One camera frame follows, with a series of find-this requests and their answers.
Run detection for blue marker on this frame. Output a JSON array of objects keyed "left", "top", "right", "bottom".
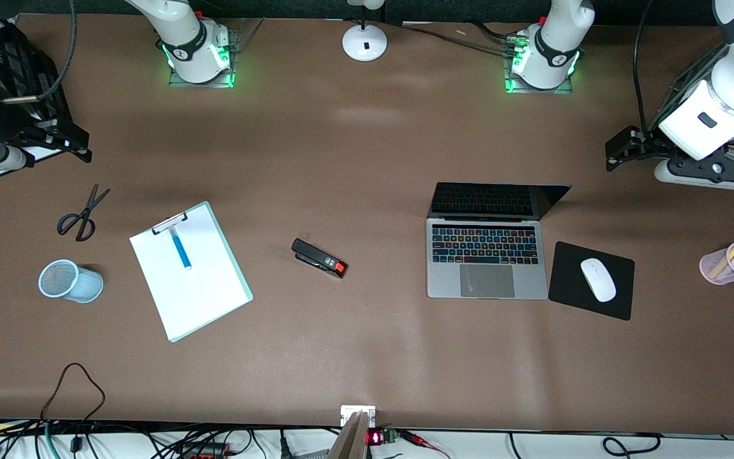
[{"left": 169, "top": 228, "right": 193, "bottom": 272}]

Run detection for silver laptop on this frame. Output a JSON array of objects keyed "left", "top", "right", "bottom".
[{"left": 426, "top": 182, "right": 573, "bottom": 300}]

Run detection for black scissors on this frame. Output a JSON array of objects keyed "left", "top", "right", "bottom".
[{"left": 57, "top": 184, "right": 111, "bottom": 242}]

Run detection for black stacked paper tray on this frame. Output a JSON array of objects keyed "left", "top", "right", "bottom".
[{"left": 0, "top": 14, "right": 78, "bottom": 178}]

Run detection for yellow highlighter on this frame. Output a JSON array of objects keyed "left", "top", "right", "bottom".
[{"left": 709, "top": 239, "right": 734, "bottom": 279}]

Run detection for white computer mouse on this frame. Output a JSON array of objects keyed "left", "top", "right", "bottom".
[{"left": 580, "top": 258, "right": 617, "bottom": 303}]

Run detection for pink translucent pen cup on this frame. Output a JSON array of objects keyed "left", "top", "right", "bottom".
[{"left": 700, "top": 241, "right": 734, "bottom": 285}]

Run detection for blue mesh pen cup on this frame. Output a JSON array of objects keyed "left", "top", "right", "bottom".
[{"left": 38, "top": 259, "right": 104, "bottom": 304}]

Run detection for black mouse pad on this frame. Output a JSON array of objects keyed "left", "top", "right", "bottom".
[{"left": 548, "top": 241, "right": 635, "bottom": 321}]

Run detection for white paper sheet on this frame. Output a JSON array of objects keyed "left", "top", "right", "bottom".
[{"left": 130, "top": 205, "right": 247, "bottom": 339}]

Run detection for light green clipboard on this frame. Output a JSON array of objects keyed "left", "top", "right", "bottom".
[{"left": 129, "top": 201, "right": 254, "bottom": 343}]

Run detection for black stapler red tip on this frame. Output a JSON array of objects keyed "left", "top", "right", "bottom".
[{"left": 291, "top": 238, "right": 348, "bottom": 279}]

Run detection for white lamp base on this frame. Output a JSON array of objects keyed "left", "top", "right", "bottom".
[{"left": 342, "top": 0, "right": 388, "bottom": 62}]

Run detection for black power adapter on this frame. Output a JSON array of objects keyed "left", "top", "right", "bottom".
[{"left": 179, "top": 443, "right": 235, "bottom": 459}]

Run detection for red clip lead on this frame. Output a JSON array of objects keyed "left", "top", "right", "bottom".
[{"left": 399, "top": 430, "right": 452, "bottom": 459}]

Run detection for white socket box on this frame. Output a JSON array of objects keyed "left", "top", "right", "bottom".
[{"left": 340, "top": 405, "right": 377, "bottom": 428}]

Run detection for grey wire mesh tray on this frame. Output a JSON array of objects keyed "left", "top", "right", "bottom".
[{"left": 651, "top": 43, "right": 734, "bottom": 180}]

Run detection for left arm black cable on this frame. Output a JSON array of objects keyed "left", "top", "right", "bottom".
[{"left": 633, "top": 0, "right": 661, "bottom": 132}]

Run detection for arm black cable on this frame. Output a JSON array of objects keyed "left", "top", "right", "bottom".
[
  {"left": 633, "top": 0, "right": 661, "bottom": 132},
  {"left": 1, "top": 0, "right": 78, "bottom": 106}
]

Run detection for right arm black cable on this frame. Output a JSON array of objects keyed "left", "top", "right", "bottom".
[{"left": 1, "top": 0, "right": 78, "bottom": 106}]

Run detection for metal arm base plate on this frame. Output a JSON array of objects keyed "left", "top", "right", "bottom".
[
  {"left": 168, "top": 27, "right": 236, "bottom": 89},
  {"left": 504, "top": 32, "right": 575, "bottom": 95}
]

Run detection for black cables along table edge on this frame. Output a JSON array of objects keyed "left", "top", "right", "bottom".
[{"left": 399, "top": 21, "right": 524, "bottom": 55}]

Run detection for black looped cable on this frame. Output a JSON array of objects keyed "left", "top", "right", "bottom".
[{"left": 40, "top": 363, "right": 106, "bottom": 425}]

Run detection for black coiled cable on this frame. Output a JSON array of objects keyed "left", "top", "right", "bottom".
[{"left": 601, "top": 433, "right": 662, "bottom": 457}]

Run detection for grey upright post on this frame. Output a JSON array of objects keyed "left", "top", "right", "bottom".
[{"left": 327, "top": 411, "right": 370, "bottom": 459}]

